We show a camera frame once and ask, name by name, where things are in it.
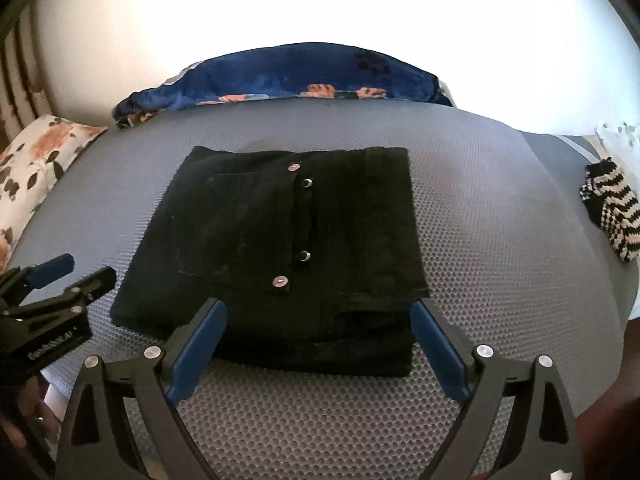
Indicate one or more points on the black and white striped knit cloth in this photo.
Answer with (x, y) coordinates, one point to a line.
(615, 210)

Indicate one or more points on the white spotted cloth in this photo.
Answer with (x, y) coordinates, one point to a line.
(622, 137)

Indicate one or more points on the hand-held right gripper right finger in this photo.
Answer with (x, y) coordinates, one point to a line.
(435, 350)

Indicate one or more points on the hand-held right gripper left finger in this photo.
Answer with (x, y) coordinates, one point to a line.
(200, 355)

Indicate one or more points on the slatted headboard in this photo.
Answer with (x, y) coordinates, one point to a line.
(22, 65)

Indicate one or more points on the blue patterned pillow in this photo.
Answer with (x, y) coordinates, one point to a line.
(300, 70)

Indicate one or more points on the white floral pillow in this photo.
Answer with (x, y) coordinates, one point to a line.
(40, 160)

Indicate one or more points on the black pants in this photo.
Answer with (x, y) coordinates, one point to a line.
(250, 240)

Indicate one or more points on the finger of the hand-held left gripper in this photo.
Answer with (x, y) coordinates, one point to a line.
(52, 267)
(92, 285)

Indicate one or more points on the person's dark clothed leg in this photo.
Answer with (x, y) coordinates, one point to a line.
(615, 410)

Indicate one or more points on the grey honeycomb mattress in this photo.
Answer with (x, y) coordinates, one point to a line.
(500, 260)

